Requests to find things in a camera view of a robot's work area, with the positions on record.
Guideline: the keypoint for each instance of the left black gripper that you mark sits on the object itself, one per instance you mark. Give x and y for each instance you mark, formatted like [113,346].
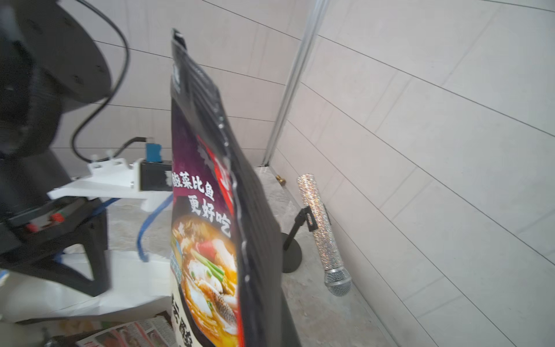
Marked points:
[33,241]

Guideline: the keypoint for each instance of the blue checkered paper bag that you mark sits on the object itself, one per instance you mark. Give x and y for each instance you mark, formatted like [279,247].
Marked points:
[138,264]

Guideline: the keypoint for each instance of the black red condiment packet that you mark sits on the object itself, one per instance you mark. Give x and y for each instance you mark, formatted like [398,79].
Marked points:
[154,332]

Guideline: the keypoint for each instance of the purple black fish packet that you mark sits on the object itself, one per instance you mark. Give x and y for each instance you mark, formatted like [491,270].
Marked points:
[226,246]

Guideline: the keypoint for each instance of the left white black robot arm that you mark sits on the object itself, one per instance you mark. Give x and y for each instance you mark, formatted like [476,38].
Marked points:
[49,66]

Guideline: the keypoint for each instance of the black microphone stand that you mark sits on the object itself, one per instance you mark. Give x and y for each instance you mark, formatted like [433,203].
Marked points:
[292,253]

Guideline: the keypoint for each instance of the glitter microphone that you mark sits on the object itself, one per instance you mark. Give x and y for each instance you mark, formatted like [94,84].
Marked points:
[337,279]

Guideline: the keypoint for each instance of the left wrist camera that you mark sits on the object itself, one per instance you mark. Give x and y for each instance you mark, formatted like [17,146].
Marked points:
[116,178]

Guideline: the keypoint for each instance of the brass wall fitting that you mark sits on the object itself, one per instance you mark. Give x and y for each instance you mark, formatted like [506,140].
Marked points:
[280,180]

